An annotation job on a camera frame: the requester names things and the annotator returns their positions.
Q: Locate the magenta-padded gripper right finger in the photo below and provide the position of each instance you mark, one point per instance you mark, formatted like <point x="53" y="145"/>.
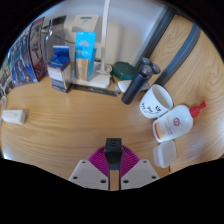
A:
<point x="138" y="173"/>

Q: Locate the dark blue small carton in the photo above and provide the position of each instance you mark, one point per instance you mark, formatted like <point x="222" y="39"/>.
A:
<point x="60" y="71"/>

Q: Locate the clear bottle with dark cap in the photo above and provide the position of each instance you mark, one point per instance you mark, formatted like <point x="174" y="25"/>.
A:
<point x="55" y="36"/>

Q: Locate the light blue tall carton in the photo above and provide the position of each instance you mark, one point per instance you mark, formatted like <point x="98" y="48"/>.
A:
<point x="84" y="53"/>

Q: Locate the black charger block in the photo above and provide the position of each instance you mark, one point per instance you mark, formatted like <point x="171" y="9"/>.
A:
<point x="113" y="153"/>

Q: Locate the white desk lamp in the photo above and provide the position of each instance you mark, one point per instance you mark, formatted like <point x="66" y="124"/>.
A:
<point x="100" y="80"/>

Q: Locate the black electric shaver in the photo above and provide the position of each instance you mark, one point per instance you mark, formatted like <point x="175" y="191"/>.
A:
<point x="135" y="86"/>

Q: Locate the grey metal desk frame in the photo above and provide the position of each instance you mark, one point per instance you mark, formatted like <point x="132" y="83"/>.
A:
<point x="181" y="53"/>

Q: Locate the white power strip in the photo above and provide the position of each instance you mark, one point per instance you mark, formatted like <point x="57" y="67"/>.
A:
<point x="14" y="116"/>

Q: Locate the blue robot model box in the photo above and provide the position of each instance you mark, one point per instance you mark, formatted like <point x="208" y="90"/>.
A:
<point x="23" y="60"/>

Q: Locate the white lotion bottle red cap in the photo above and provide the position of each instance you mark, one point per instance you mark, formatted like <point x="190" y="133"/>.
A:
<point x="173" y="125"/>

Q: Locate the dark pen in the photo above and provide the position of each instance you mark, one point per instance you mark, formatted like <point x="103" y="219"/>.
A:
<point x="115" y="86"/>

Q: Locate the white mug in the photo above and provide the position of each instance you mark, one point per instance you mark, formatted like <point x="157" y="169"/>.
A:
<point x="155" y="103"/>

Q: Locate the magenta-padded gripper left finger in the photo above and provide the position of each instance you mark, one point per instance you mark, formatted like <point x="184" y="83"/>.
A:
<point x="88" y="175"/>

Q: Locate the translucent plastic cap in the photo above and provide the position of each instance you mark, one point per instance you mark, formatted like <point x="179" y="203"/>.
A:
<point x="164" y="154"/>

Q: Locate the green round lidded container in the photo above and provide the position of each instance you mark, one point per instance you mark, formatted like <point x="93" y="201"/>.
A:
<point x="124" y="70"/>

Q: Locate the black ruler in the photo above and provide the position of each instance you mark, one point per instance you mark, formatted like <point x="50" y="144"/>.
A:
<point x="95" y="90"/>

